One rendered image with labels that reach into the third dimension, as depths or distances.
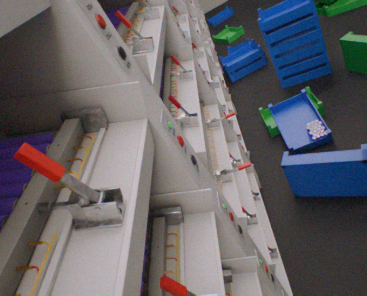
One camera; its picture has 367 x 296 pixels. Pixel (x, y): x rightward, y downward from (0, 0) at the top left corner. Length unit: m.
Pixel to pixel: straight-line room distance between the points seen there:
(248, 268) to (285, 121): 1.15
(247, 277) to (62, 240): 0.45
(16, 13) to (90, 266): 0.21
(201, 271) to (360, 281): 0.81
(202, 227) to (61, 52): 0.31
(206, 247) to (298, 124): 1.27
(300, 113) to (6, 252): 1.57
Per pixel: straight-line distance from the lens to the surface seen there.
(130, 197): 0.28
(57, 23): 0.37
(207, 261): 0.45
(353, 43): 1.92
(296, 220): 1.34
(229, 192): 0.79
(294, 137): 1.63
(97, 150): 0.34
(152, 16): 0.89
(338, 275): 1.20
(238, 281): 0.65
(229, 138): 1.27
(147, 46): 0.63
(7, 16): 0.28
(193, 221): 0.49
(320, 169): 1.25
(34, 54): 0.39
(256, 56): 2.43
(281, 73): 2.04
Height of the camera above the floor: 1.07
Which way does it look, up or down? 32 degrees down
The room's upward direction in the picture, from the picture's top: 34 degrees counter-clockwise
